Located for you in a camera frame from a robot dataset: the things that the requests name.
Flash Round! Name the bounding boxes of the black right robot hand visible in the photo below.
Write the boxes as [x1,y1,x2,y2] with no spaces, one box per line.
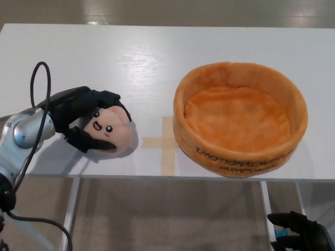
[266,211,328,251]

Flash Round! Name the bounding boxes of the orange plush round plate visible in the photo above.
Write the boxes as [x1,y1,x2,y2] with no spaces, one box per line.
[173,61,309,179]

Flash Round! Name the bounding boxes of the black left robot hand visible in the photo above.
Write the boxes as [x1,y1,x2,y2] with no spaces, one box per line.
[36,85,132,154]

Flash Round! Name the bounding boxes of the long beige tape strip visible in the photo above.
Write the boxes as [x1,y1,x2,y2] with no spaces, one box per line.
[160,117,178,177]

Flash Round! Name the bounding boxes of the white table frame bar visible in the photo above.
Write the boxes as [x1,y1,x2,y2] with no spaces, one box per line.
[295,181,305,213]

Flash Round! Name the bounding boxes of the light blue slanted bar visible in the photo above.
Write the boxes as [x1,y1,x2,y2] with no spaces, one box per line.
[5,215,54,251]

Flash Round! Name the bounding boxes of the short beige tape strip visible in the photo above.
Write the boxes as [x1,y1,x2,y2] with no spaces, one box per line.
[142,136,180,150]

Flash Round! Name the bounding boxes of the pink round plush toy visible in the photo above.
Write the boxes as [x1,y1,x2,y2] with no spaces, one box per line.
[84,104,135,155]

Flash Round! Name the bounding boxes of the white table leg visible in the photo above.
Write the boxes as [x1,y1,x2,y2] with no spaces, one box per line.
[60,177,82,251]
[260,180,276,236]

